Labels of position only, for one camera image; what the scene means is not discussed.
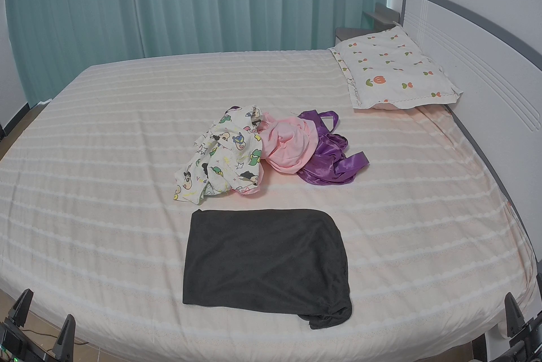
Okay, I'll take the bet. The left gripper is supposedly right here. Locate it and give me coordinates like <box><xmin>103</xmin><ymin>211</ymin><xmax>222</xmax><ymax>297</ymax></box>
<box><xmin>0</xmin><ymin>288</ymin><xmax>77</xmax><ymax>362</ymax></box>

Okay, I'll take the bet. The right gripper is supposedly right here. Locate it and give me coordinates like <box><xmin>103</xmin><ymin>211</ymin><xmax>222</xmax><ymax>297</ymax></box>
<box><xmin>502</xmin><ymin>272</ymin><xmax>542</xmax><ymax>362</ymax></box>

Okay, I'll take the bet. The black T-shirt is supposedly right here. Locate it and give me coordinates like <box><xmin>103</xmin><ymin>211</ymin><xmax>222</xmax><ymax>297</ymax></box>
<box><xmin>182</xmin><ymin>208</ymin><xmax>354</xmax><ymax>330</ymax></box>

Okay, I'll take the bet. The bed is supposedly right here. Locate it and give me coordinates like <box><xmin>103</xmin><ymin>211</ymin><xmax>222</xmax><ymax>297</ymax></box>
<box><xmin>0</xmin><ymin>0</ymin><xmax>542</xmax><ymax>357</ymax></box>

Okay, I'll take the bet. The purple garment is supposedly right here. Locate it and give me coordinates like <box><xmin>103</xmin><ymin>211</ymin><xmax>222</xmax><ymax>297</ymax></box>
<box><xmin>296</xmin><ymin>110</ymin><xmax>370</xmax><ymax>186</ymax></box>

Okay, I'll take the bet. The white printed pyjama top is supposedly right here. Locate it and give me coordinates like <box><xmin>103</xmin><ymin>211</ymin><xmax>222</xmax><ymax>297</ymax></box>
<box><xmin>171</xmin><ymin>104</ymin><xmax>266</xmax><ymax>203</ymax></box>

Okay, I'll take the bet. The white printed pillow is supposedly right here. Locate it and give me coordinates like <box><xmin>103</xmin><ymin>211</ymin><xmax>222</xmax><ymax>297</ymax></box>
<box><xmin>328</xmin><ymin>24</ymin><xmax>464</xmax><ymax>110</ymax></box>

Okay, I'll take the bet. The pink garment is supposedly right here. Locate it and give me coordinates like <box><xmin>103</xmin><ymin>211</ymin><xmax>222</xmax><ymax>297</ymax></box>
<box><xmin>231</xmin><ymin>111</ymin><xmax>319</xmax><ymax>197</ymax></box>

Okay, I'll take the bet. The grey bedside table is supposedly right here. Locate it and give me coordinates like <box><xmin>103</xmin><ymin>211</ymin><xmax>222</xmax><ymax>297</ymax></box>
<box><xmin>335</xmin><ymin>3</ymin><xmax>401</xmax><ymax>44</ymax></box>

